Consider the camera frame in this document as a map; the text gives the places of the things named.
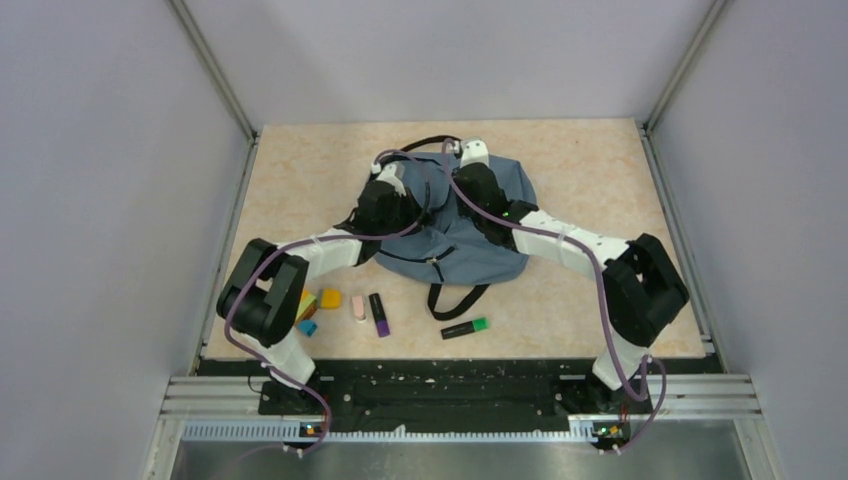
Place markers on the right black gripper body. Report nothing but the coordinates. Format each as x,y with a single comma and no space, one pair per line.
469,211

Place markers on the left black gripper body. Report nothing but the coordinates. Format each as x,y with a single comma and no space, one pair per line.
402,214

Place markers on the blue student backpack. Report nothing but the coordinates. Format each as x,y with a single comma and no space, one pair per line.
452,257

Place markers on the green highlighter pen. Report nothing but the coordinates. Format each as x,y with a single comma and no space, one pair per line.
465,328

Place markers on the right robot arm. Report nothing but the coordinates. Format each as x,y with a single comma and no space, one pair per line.
639,289

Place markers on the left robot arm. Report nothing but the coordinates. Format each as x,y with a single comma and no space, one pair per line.
260,300

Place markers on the pink eraser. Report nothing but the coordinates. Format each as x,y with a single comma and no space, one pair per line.
359,308

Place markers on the yellow sharpener block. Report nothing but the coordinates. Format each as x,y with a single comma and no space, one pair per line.
330,299

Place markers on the purple highlighter pen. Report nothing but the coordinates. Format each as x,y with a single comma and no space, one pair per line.
379,315

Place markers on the orange yellow sticky notes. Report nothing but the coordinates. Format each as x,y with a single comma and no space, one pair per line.
307,306

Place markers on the blue small block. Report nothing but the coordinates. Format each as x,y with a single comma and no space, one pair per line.
307,327

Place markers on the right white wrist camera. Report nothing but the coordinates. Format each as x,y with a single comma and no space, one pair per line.
473,151

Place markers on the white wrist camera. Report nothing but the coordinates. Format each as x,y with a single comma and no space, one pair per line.
390,173
473,151

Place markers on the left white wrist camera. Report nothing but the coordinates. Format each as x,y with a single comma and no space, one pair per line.
390,173

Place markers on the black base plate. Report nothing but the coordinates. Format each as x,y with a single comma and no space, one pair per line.
438,396

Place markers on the aluminium frame rail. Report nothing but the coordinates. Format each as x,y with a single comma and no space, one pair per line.
709,427

